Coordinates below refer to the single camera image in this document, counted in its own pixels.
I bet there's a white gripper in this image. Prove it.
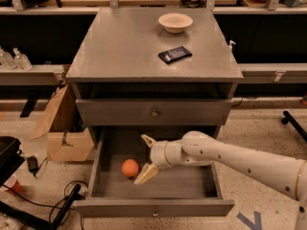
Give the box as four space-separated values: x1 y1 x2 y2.
134 134 183 185

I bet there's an orange fruit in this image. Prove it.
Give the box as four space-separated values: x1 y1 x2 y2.
122 159 139 177

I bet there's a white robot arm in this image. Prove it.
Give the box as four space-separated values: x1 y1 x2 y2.
134 131 307 230

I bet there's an open grey middle drawer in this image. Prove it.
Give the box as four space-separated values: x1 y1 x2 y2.
76 127 234 218

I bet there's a closed grey top drawer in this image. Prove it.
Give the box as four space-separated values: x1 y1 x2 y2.
76 99 232 126

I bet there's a grey drawer cabinet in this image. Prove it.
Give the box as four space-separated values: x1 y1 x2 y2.
67 8 243 137

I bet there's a brown cardboard box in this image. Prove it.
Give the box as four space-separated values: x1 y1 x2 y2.
31 85 94 162

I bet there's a black calculator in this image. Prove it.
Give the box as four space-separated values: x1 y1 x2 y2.
158 46 193 64

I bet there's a black power adapter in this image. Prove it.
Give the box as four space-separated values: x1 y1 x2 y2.
27 155 38 174

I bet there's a small white pump bottle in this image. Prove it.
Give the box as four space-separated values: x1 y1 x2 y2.
228 40 236 52

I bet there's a white bowl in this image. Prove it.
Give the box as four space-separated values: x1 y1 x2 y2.
158 12 193 34

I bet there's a black bin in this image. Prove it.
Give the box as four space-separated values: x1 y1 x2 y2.
0 136 25 186

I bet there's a red plastic cup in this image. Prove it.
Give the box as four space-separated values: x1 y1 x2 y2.
0 174 22 196

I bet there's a black chair leg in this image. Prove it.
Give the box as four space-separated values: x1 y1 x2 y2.
281 111 307 142

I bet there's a black stand leg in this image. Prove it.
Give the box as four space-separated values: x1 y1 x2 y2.
0 184 81 230

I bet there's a clear sanitizer bottle right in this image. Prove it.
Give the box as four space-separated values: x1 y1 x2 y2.
13 48 33 71

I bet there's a clear sanitizer bottle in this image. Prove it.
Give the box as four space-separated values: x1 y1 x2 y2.
13 48 33 71
0 47 16 69

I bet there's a clear sanitizer bottle left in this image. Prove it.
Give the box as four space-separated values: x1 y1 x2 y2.
0 47 16 69

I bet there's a black floor cable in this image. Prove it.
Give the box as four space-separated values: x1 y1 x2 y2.
0 179 89 230

